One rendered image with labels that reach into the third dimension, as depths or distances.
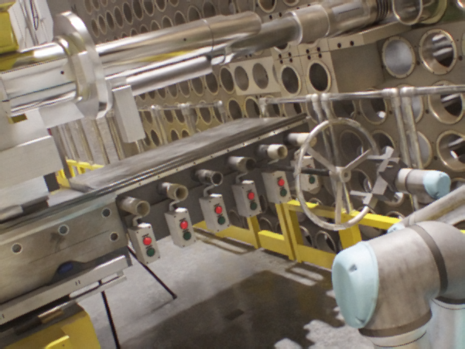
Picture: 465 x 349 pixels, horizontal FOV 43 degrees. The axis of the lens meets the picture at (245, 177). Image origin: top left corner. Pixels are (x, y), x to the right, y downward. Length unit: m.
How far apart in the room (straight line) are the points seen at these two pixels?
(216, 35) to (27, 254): 1.12
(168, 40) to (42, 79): 0.51
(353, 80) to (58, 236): 1.98
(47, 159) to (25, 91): 0.33
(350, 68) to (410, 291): 2.75
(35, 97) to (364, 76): 2.11
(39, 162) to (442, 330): 1.66
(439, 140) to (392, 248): 2.71
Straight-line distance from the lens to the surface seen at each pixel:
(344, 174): 2.02
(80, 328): 2.26
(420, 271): 0.90
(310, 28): 3.11
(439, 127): 3.57
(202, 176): 2.48
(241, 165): 2.51
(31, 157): 2.32
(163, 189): 2.45
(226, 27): 2.45
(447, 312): 1.04
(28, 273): 2.42
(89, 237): 2.45
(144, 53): 2.28
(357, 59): 3.61
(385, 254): 0.90
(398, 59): 3.79
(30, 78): 2.12
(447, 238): 0.93
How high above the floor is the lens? 1.41
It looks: 14 degrees down
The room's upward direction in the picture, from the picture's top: 15 degrees counter-clockwise
